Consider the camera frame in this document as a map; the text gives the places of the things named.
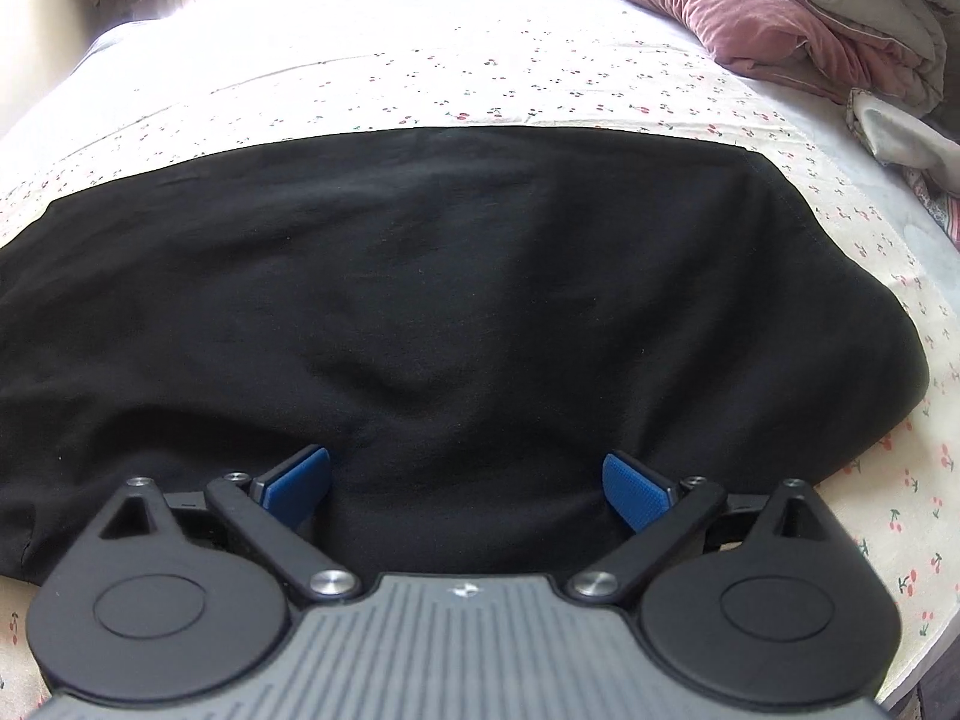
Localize cherry print bed sheet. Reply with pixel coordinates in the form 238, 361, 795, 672
2, 0, 958, 702

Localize black pants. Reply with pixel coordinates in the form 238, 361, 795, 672
2, 127, 929, 583

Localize white grey crumpled cloth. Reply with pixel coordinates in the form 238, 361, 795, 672
844, 88, 960, 242

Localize pink quilt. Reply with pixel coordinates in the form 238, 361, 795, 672
628, 0, 916, 104

